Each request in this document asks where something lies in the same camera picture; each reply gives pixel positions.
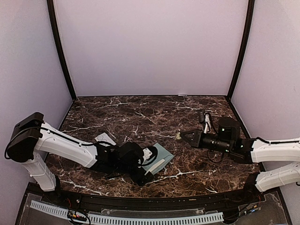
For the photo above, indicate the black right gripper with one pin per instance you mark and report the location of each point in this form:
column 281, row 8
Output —
column 197, row 138

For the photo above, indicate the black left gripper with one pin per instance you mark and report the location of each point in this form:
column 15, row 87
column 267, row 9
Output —
column 145, row 179

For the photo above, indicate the round green gold seal sticker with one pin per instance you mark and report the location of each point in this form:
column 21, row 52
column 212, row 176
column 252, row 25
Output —
column 178, row 136

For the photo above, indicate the white letter sheet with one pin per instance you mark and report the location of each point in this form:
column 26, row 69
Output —
column 156, row 165

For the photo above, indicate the light blue paper envelope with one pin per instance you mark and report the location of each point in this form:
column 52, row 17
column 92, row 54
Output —
column 162, row 154

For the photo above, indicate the white sticker seal sheet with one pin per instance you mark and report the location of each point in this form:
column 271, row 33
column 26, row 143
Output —
column 104, row 137

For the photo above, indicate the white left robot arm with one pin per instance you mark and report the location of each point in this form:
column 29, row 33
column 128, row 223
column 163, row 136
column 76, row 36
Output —
column 33, row 134

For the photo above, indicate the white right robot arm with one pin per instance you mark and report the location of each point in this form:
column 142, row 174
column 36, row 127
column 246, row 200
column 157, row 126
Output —
column 249, row 151

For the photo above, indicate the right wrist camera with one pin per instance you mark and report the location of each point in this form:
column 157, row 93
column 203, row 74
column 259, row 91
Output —
column 204, row 119

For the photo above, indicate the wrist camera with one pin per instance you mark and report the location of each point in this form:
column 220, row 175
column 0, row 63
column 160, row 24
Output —
column 149, row 155
column 204, row 119

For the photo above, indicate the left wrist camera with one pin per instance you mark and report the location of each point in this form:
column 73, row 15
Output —
column 149, row 155

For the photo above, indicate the black front rail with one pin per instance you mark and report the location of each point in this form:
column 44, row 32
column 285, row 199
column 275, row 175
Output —
column 223, row 201

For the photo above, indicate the white slotted cable duct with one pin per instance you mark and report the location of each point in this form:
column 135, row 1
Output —
column 122, row 217

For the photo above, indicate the black right corner post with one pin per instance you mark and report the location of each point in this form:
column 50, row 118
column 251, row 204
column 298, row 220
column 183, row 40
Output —
column 242, row 50

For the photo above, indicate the black corner post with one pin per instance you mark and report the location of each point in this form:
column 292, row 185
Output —
column 59, row 48
column 242, row 50

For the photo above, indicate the black left corner post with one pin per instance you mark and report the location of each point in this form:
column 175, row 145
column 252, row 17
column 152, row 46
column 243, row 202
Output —
column 59, row 48

